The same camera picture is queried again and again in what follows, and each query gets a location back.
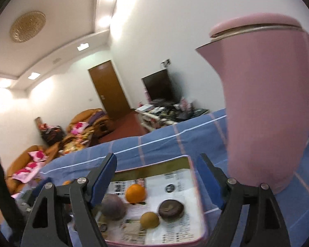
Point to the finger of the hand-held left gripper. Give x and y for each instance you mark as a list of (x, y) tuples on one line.
[(5, 190)]

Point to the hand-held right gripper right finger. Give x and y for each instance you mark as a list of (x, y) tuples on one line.
[(210, 182)]

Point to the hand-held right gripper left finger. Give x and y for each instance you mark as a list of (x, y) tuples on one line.
[(102, 182)]

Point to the grey purple round fruit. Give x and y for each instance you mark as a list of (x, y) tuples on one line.
[(113, 207)]

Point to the orange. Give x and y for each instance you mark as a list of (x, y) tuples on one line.
[(136, 193), (66, 182)]

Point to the pink tin box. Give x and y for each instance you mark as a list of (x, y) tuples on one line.
[(157, 168)]

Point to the pink floral cushion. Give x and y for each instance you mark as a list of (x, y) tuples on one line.
[(25, 172), (37, 155), (79, 127)]

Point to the printed paper liner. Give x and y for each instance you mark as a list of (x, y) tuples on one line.
[(180, 193)]

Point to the brown leather sofa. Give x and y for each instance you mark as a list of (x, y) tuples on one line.
[(23, 157)]

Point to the cluttered coffee table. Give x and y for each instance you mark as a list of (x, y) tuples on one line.
[(74, 144)]

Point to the chocolate donut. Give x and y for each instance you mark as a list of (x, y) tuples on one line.
[(171, 209)]

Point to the blue plaid blanket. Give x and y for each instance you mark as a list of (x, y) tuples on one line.
[(170, 144)]

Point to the brown round fruit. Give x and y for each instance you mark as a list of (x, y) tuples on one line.
[(149, 220)]

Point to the brown leather armchair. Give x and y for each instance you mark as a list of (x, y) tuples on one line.
[(103, 122)]

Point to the purple cloth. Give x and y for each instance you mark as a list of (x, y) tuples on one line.
[(97, 115)]

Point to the pile of dark bags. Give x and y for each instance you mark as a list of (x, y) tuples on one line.
[(51, 133)]

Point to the tall patterned roll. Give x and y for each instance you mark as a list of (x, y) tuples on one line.
[(37, 122)]

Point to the white tv stand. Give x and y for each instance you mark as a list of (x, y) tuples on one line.
[(154, 118)]

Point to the white flat box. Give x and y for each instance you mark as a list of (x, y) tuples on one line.
[(145, 108)]

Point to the brown wooden door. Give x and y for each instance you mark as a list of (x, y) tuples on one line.
[(108, 87)]

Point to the pink electric kettle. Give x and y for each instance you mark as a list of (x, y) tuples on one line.
[(260, 95)]

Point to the black television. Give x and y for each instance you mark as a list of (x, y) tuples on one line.
[(159, 87)]

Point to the square ceiling light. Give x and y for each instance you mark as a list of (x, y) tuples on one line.
[(83, 46), (33, 76)]

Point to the ceiling vent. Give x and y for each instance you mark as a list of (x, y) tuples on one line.
[(57, 60)]

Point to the gold round ceiling lamp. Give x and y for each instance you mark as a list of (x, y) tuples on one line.
[(27, 26)]

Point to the wall socket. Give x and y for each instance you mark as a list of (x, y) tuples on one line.
[(166, 62)]

